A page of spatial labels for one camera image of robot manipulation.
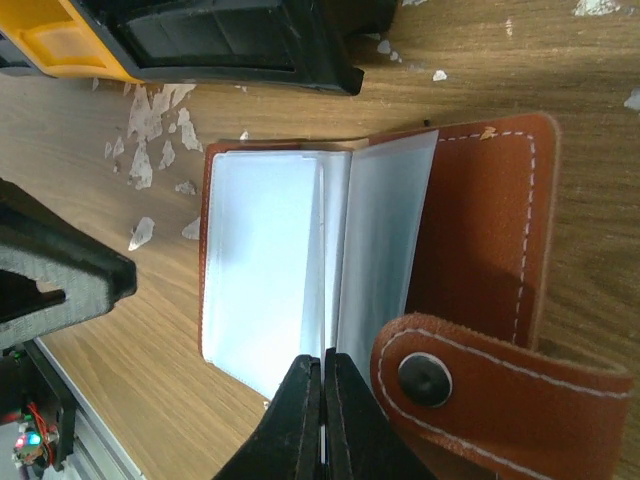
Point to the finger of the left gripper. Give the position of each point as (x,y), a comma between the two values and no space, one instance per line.
(52,274)

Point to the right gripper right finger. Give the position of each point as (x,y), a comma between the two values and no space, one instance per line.
(361,442)

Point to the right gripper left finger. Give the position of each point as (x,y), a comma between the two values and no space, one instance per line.
(286,442)

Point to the brown leather card holder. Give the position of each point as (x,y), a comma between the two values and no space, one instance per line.
(422,255)

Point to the white paper scrap pile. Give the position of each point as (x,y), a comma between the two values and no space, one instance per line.
(154,118)

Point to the orange bin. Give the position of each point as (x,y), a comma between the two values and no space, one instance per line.
(57,39)

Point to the black bin right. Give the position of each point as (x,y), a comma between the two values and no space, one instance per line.
(283,42)

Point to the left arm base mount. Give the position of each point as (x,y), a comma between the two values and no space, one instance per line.
(35,399)

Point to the aluminium rail frame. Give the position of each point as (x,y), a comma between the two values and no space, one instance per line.
(97,454)

